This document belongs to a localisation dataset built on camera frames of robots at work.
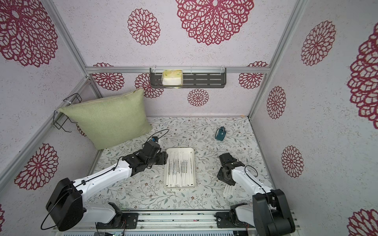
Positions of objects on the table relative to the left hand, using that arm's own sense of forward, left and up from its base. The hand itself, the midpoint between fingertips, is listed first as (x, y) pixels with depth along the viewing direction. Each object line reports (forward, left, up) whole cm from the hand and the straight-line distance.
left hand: (163, 155), depth 85 cm
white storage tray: (+9, -8, -9) cm, 15 cm away
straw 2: (-4, -5, -10) cm, 12 cm away
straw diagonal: (-4, -14, -11) cm, 18 cm away
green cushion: (+14, +28, +16) cm, 35 cm away
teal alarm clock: (+20, -37, -6) cm, 43 cm away
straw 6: (-16, -38, -11) cm, 43 cm away
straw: (-5, -2, -10) cm, 12 cm away
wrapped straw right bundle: (-3, -16, -12) cm, 20 cm away
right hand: (-8, -35, -10) cm, 38 cm away
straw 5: (-4, -11, -11) cm, 16 cm away
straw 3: (-3, -7, -11) cm, 14 cm away
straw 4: (-4, -10, -10) cm, 15 cm away
